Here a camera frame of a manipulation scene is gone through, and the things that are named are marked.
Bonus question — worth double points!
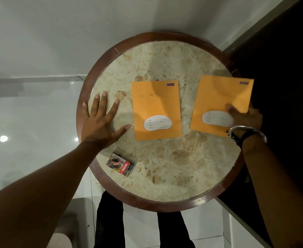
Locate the person's right hand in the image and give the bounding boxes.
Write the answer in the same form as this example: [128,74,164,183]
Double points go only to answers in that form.
[226,103,263,138]

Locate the person's left hand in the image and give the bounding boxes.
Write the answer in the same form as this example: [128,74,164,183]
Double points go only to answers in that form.
[81,91,132,150]

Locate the orange notebook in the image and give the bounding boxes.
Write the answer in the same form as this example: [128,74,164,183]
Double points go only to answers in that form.
[190,75,254,137]
[131,80,182,141]

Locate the person's left forearm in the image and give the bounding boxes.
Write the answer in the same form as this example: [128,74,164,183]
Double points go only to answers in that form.
[0,141,101,248]

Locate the person's right forearm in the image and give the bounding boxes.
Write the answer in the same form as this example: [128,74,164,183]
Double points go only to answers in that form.
[242,134,303,248]

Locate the black wrist band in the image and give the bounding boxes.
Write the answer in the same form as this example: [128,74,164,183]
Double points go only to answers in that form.
[230,130,258,149]

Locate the silver metal bangle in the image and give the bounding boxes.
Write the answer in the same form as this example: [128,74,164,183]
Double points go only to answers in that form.
[228,126,267,144]

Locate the small printed card box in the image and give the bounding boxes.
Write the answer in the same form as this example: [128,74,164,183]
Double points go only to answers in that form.
[106,153,135,177]

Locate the round marble wooden-rimmed table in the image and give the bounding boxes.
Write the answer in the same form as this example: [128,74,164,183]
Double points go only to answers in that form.
[76,32,253,213]

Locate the person's black trouser legs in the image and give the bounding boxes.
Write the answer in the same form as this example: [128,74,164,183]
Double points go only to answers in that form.
[94,190,196,248]

